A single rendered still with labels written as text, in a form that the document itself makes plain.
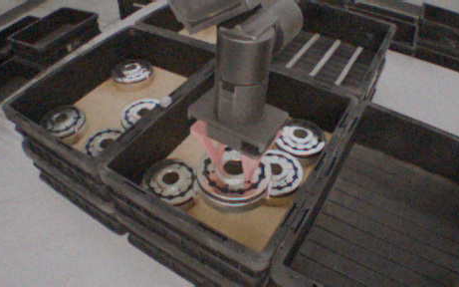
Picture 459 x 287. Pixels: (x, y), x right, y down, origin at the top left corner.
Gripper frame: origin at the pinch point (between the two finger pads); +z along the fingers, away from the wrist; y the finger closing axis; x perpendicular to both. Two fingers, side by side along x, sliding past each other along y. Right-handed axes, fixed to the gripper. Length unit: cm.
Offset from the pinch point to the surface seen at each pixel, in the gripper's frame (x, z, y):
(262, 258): 7.3, 4.8, -9.1
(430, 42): -175, 42, -23
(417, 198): -23.3, 13.2, -26.9
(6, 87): -30, 63, 151
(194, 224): 7.7, 5.2, 0.8
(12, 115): 8.6, 6.4, 44.4
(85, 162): 8.4, 5.8, 21.9
